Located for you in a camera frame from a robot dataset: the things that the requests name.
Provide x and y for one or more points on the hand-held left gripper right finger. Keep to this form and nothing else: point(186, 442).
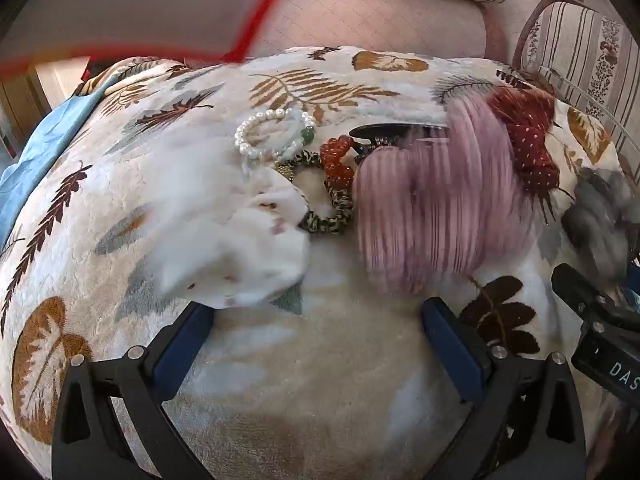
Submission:
point(450, 342)

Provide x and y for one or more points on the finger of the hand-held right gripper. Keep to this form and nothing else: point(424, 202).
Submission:
point(575, 287)

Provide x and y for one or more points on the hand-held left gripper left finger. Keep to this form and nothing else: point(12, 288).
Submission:
point(184, 352)

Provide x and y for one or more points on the grey sheer scrunchie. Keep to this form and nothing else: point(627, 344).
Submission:
point(597, 220)

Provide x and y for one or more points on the white dotted scrunchie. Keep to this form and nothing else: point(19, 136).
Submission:
point(240, 255)

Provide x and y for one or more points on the red plaid scrunchie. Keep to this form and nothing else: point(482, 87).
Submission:
point(430, 210)

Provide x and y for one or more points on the leopard print scrunchie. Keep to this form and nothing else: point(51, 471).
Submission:
point(340, 200)

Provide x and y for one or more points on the red cardboard box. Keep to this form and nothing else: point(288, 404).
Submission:
point(125, 5)

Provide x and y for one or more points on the leaf print blanket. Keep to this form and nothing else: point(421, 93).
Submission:
point(320, 360)

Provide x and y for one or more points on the red dotted scrunchie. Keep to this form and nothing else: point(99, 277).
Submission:
point(530, 135)

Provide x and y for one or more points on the black hair clip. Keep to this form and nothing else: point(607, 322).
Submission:
point(385, 131)

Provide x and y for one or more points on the striped floral sofa backrest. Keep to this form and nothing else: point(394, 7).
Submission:
point(580, 45)

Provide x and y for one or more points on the blue cloth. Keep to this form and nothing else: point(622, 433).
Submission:
point(35, 155)

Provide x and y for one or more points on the pink cushion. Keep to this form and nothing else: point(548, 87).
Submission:
point(370, 20)

